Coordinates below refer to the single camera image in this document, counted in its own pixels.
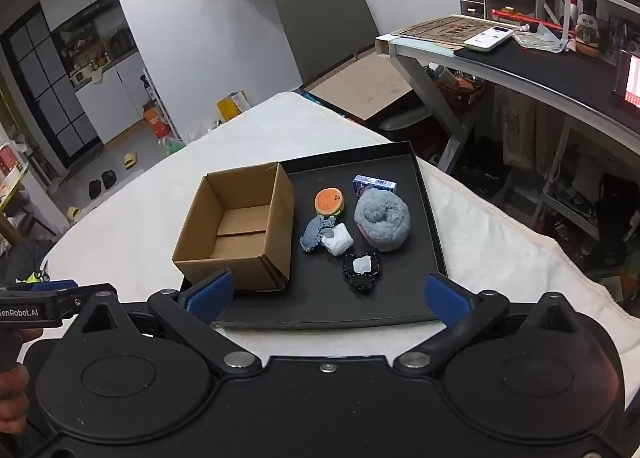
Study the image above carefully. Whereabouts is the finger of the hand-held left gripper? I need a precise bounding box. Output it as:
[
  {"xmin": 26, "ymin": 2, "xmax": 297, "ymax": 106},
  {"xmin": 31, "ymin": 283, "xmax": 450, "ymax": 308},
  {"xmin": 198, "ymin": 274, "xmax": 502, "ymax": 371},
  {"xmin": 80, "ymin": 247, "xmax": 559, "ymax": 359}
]
[
  {"xmin": 50, "ymin": 288, "xmax": 120, "ymax": 320},
  {"xmin": 30, "ymin": 279, "xmax": 79, "ymax": 294}
]

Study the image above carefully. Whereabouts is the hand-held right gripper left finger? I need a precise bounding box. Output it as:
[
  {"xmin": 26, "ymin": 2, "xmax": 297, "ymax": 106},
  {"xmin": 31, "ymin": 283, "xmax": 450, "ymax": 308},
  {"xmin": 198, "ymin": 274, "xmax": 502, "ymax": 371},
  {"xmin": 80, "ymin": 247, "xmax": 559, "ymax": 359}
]
[{"xmin": 74, "ymin": 268, "xmax": 263, "ymax": 380}]

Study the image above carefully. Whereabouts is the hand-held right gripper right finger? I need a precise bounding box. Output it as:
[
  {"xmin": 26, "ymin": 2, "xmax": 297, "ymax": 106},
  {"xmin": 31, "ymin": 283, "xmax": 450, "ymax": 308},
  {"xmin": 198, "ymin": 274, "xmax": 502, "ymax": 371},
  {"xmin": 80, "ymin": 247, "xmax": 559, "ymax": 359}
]
[{"xmin": 393, "ymin": 272, "xmax": 593, "ymax": 380}]

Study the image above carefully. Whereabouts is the black tray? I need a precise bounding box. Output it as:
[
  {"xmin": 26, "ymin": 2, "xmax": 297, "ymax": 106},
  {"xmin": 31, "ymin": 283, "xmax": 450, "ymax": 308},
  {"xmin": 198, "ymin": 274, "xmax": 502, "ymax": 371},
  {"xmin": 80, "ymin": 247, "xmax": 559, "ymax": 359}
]
[{"xmin": 180, "ymin": 140, "xmax": 448, "ymax": 330}]

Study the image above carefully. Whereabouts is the grey fluffy plush toy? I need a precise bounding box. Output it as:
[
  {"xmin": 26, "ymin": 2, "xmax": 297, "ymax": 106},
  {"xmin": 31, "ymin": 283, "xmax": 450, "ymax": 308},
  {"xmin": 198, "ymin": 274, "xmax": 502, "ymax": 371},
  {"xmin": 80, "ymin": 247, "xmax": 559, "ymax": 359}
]
[{"xmin": 354, "ymin": 187, "xmax": 413, "ymax": 254}]

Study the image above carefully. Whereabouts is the brown cardboard box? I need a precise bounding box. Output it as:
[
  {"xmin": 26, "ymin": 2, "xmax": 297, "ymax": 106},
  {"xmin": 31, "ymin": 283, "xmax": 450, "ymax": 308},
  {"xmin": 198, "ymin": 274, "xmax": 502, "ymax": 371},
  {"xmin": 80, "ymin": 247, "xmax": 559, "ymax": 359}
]
[{"xmin": 171, "ymin": 162, "xmax": 296, "ymax": 291}]

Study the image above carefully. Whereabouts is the white cloth ball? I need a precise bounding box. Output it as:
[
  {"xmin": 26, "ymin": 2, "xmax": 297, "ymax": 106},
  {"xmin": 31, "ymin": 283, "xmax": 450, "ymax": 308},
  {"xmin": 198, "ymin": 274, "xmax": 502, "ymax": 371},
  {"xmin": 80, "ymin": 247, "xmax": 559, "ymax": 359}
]
[{"xmin": 320, "ymin": 223, "xmax": 355, "ymax": 257}]

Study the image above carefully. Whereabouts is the blue tissue packet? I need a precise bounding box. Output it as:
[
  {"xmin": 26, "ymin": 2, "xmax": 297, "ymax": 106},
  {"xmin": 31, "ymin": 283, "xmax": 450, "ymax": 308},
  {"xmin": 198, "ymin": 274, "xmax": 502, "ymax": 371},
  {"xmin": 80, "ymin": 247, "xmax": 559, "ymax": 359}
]
[{"xmin": 352, "ymin": 174, "xmax": 399, "ymax": 196}]

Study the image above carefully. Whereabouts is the person's left hand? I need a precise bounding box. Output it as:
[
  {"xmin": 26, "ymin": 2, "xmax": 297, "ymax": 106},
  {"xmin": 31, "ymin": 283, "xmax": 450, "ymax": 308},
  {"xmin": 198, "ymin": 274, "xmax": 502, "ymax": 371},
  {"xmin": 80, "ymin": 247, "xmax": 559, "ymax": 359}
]
[{"xmin": 0, "ymin": 328, "xmax": 44, "ymax": 435}]

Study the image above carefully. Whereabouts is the black beaded pouch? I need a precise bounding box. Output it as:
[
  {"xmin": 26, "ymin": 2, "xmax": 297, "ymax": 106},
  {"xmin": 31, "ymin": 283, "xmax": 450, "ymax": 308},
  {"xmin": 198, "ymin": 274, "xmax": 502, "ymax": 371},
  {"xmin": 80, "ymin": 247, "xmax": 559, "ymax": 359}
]
[{"xmin": 342, "ymin": 251, "xmax": 383, "ymax": 294}]

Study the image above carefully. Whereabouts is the small denim cloth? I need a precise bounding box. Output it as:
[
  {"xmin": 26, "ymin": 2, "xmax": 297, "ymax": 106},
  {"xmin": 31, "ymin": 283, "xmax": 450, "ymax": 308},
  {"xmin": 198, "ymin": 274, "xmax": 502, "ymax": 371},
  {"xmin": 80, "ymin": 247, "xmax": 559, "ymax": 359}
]
[{"xmin": 299, "ymin": 215, "xmax": 338, "ymax": 254}]

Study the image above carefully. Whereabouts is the burger plush toy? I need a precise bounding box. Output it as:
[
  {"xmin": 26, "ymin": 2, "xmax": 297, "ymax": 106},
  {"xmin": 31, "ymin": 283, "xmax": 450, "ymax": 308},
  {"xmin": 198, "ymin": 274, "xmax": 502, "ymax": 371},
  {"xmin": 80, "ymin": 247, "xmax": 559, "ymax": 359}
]
[{"xmin": 314, "ymin": 188, "xmax": 346, "ymax": 217}]

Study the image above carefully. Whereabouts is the orange carton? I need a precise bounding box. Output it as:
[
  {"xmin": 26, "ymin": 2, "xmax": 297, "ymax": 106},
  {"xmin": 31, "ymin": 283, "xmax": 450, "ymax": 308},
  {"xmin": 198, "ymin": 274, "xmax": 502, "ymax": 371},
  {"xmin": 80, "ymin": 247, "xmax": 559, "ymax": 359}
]
[{"xmin": 142, "ymin": 103, "xmax": 169, "ymax": 140}]

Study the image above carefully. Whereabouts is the black framed glass door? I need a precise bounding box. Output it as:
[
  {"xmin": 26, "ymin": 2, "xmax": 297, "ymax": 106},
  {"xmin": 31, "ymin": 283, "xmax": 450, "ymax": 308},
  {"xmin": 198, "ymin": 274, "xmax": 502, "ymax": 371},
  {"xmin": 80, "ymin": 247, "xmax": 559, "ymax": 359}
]
[{"xmin": 0, "ymin": 3, "xmax": 103, "ymax": 170}]

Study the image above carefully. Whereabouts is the yellow box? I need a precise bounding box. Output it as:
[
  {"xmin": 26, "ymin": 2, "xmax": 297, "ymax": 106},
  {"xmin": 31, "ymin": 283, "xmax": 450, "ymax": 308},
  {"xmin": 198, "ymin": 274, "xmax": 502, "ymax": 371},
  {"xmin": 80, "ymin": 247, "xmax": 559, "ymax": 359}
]
[{"xmin": 216, "ymin": 92, "xmax": 249, "ymax": 123}]

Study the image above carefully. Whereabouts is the white narrow rack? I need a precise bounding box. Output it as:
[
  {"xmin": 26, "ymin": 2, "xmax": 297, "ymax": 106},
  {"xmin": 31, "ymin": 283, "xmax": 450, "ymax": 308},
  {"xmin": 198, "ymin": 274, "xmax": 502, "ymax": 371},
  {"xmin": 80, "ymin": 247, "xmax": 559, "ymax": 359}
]
[{"xmin": 141, "ymin": 68, "xmax": 176, "ymax": 139}]

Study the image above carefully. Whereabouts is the brown side table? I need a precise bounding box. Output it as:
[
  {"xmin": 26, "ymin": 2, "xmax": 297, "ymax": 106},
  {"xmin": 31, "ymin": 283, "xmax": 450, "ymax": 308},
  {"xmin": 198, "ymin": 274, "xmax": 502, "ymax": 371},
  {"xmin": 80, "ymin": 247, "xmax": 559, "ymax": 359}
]
[{"xmin": 300, "ymin": 54, "xmax": 416, "ymax": 125}]

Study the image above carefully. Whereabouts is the shelf unit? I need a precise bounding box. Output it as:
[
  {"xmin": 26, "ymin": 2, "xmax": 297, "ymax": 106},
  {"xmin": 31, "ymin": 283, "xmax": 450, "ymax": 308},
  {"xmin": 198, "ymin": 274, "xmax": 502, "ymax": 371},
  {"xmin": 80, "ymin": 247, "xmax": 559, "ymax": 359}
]
[{"xmin": 375, "ymin": 13, "xmax": 640, "ymax": 249}]

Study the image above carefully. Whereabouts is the black desk mat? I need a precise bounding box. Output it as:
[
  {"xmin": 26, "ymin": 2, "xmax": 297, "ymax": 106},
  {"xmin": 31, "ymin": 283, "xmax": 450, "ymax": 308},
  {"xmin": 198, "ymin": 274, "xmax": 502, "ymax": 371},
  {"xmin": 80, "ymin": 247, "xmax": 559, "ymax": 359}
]
[{"xmin": 452, "ymin": 40, "xmax": 640, "ymax": 125}]

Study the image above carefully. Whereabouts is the white remote control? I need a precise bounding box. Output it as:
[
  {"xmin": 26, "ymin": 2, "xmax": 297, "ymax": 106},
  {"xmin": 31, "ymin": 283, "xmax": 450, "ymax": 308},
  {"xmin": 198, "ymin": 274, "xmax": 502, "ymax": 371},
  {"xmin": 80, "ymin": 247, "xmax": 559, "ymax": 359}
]
[{"xmin": 464, "ymin": 26, "xmax": 515, "ymax": 54}]

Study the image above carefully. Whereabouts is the brown patterned mat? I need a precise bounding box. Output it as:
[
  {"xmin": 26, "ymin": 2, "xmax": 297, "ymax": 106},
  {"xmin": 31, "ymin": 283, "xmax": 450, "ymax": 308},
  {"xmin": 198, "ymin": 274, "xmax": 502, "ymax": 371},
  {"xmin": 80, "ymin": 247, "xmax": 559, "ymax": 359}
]
[{"xmin": 404, "ymin": 14, "xmax": 501, "ymax": 47}]

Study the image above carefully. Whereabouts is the red glowing screen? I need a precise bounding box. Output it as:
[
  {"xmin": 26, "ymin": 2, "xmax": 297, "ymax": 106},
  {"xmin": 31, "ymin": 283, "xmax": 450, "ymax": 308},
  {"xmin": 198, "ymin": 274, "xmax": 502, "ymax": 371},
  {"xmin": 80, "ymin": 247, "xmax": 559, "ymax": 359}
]
[{"xmin": 612, "ymin": 49, "xmax": 640, "ymax": 109}]

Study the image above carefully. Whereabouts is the red long box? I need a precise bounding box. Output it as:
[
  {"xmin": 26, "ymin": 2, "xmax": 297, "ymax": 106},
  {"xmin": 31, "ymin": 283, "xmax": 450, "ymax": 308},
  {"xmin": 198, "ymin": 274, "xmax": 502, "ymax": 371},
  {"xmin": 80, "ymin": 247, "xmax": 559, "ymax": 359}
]
[{"xmin": 492, "ymin": 8, "xmax": 568, "ymax": 34}]

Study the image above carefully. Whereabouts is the panda plush figure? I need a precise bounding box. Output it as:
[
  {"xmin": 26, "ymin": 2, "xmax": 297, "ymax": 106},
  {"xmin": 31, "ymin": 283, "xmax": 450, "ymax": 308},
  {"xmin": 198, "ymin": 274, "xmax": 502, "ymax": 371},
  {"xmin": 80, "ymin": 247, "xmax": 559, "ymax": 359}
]
[{"xmin": 575, "ymin": 0, "xmax": 603, "ymax": 56}]

